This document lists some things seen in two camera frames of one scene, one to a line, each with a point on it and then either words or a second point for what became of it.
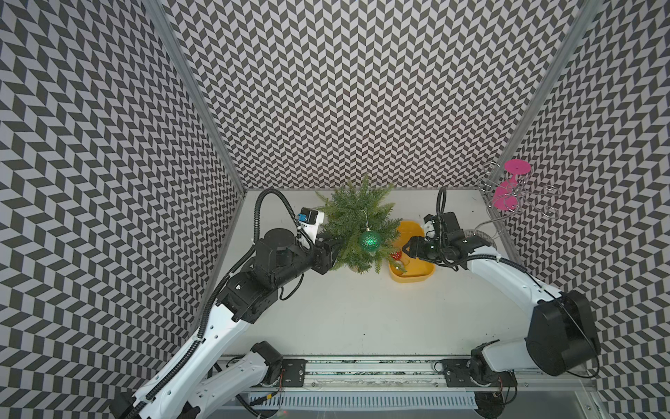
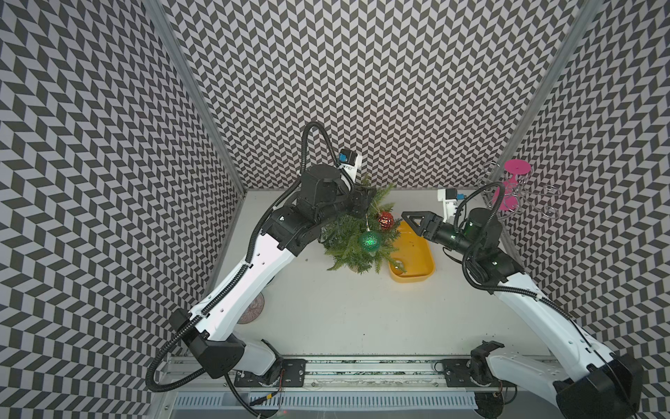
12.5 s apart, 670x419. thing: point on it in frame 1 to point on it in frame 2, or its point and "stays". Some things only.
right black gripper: (415, 249) to (429, 224)
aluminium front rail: (394, 373) stays
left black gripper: (324, 260) to (359, 202)
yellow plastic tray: (418, 269) stays
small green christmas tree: (358, 216) stays
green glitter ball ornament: (370, 241) stays
